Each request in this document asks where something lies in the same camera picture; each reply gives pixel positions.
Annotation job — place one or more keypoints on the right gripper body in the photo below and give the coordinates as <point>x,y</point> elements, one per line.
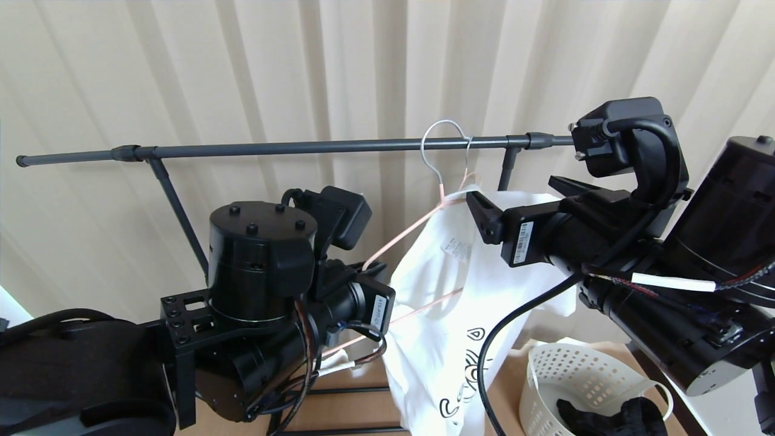
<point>563,242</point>

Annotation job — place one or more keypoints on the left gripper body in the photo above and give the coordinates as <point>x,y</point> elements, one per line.
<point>339,303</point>

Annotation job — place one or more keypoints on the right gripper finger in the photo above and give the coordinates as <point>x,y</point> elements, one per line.
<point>575,189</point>
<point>487,218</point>

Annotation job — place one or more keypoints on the pink clothes hanger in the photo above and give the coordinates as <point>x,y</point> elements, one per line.
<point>468,154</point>
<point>442,194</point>

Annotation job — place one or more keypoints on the white printed t-shirt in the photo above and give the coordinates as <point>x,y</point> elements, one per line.
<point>436,339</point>

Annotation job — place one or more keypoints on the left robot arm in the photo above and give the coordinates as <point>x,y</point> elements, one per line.
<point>91,375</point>

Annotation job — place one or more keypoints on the white laundry basket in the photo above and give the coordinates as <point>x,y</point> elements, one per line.
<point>581,369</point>

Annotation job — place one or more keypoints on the black clothes rack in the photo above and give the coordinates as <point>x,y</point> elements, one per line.
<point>272,147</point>

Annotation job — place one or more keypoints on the black garment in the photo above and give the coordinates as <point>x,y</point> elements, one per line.
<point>636,418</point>

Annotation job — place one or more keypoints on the beige curtain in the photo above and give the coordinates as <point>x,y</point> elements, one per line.
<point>242,60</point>

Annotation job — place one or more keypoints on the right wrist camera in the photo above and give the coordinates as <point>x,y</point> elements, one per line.
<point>617,139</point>

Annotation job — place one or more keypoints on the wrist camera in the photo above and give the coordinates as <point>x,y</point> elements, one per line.
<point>345,218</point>
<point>617,139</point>

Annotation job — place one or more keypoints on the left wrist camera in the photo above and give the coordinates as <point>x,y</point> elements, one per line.
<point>345,218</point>

